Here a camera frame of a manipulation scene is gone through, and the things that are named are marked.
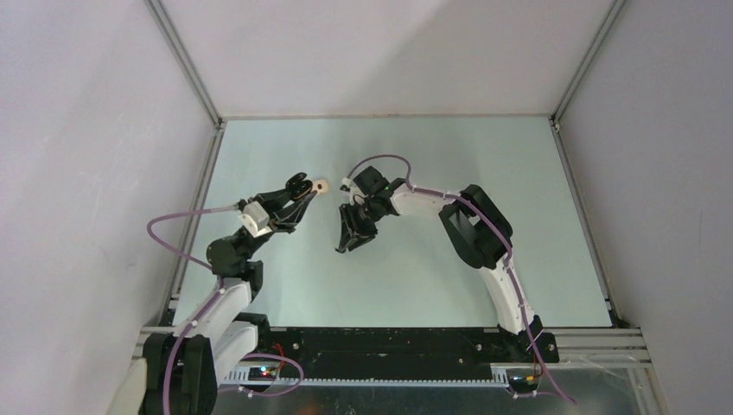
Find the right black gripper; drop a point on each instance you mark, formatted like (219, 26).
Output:
(351, 226)

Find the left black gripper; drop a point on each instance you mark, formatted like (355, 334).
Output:
(283, 219)

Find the black earbud charging case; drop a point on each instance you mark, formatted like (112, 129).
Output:
(298, 186)

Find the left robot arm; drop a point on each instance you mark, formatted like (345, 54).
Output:
(186, 363)

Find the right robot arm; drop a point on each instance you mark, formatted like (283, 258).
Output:
(479, 233)

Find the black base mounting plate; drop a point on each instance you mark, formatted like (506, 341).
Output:
(404, 354)

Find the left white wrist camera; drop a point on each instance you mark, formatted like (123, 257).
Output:
(255, 219)

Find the aluminium frame rail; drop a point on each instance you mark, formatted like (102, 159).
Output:
(599, 348)

